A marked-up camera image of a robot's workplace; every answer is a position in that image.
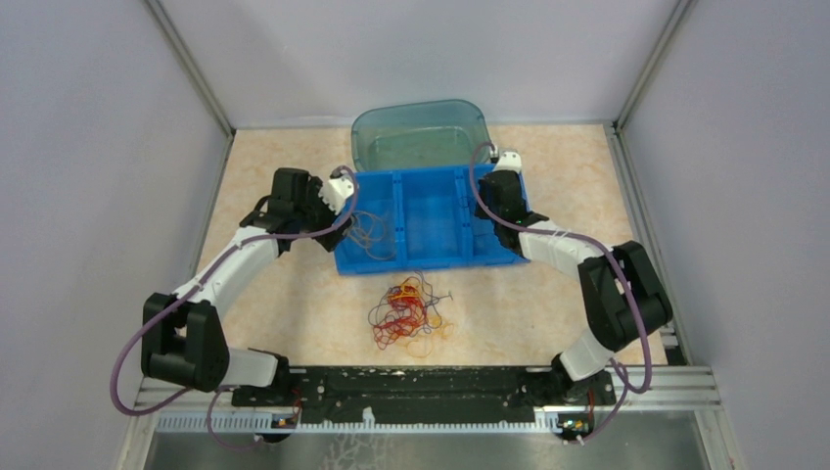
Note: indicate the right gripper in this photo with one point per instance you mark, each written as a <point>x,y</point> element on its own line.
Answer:
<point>483,183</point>

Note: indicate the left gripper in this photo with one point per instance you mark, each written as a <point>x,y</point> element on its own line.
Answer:
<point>313,187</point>

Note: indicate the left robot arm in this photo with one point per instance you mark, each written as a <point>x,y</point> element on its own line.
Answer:
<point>182,338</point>

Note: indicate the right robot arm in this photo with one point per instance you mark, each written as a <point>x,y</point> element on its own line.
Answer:
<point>624,299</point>

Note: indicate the teal translucent plastic tub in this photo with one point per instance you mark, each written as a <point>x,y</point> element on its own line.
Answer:
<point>425,134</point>

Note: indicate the blue three-compartment bin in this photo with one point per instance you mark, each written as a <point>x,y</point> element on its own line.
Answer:
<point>420,219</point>

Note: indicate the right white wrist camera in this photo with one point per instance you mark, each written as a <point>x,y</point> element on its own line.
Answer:
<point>507,160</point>

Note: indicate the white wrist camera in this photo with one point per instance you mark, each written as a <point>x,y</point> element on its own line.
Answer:
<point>336,190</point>
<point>507,160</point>

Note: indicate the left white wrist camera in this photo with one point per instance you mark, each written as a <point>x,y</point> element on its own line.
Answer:
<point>336,190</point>

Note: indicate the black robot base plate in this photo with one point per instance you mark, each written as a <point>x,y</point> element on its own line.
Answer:
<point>443,395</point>

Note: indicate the white slotted cable duct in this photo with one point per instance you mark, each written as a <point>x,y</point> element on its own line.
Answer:
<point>259,422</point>

